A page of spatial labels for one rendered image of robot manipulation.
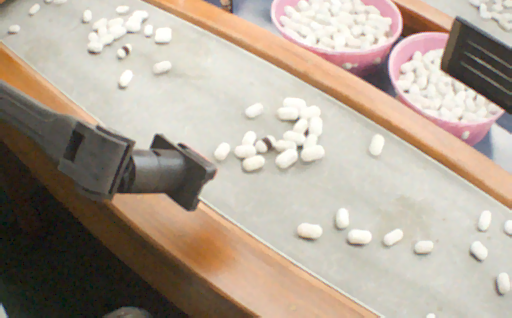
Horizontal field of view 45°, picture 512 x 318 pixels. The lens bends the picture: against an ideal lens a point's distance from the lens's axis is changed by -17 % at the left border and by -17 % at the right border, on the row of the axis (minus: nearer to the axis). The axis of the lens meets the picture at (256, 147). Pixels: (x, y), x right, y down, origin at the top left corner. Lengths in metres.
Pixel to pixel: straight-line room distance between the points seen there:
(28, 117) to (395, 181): 0.59
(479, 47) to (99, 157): 0.48
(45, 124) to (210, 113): 0.44
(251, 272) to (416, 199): 0.29
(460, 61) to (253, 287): 0.42
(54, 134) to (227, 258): 0.32
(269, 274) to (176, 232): 0.15
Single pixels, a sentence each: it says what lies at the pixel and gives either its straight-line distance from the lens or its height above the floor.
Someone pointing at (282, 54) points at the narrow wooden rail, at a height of 0.76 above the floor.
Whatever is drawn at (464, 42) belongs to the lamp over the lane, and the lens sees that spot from 0.85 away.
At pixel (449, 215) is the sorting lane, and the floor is 0.74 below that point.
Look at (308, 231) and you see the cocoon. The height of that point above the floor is 0.76.
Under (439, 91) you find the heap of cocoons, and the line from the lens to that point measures 1.31.
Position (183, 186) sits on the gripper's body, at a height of 0.87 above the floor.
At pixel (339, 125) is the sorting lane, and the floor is 0.74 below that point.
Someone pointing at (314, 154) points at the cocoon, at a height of 0.76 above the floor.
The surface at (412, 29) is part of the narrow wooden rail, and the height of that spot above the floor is 0.71.
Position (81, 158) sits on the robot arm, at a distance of 0.83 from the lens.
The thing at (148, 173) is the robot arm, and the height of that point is 0.94.
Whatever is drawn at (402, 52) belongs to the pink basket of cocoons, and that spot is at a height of 0.75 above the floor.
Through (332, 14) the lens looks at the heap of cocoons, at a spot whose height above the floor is 0.72.
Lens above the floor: 1.59
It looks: 46 degrees down
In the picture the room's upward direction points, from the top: 3 degrees counter-clockwise
